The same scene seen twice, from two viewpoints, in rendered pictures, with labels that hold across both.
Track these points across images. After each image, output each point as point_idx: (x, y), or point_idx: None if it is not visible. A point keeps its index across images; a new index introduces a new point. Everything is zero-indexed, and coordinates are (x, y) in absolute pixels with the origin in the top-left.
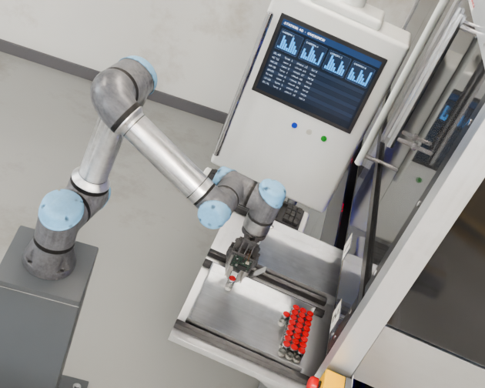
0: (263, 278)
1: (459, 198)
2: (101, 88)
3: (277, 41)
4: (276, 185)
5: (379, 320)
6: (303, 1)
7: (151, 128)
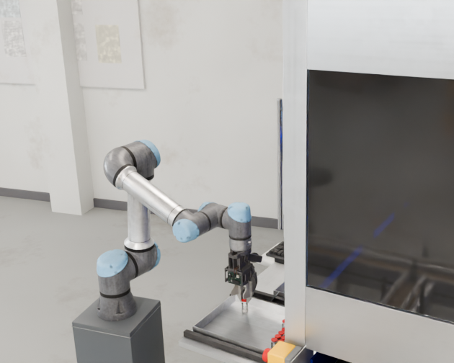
0: (282, 302)
1: (298, 150)
2: (105, 160)
3: None
4: (241, 204)
5: (298, 281)
6: None
7: (137, 178)
